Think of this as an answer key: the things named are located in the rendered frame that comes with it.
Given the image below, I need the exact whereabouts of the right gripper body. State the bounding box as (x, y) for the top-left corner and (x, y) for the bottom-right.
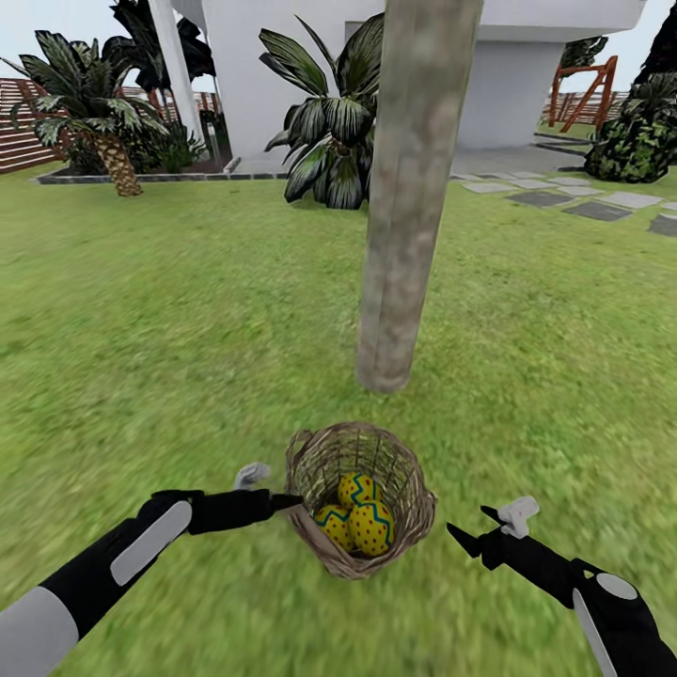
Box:
(480, 527), (550, 586)

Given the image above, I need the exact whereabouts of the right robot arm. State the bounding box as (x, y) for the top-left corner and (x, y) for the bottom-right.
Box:
(447, 496), (677, 677)

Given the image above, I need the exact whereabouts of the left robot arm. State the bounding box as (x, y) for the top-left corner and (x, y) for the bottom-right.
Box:
(0, 462), (307, 677)

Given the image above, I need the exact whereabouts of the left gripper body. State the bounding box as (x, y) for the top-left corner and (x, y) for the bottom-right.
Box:
(217, 489), (271, 531)

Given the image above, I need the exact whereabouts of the wicker basket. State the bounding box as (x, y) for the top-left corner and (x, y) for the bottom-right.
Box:
(285, 420), (438, 581)

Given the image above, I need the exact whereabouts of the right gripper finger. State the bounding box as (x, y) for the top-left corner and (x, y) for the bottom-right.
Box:
(480, 505), (504, 524)
(447, 522), (482, 558)

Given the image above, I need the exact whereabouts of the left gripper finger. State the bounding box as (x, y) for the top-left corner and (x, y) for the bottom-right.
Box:
(270, 494), (307, 517)

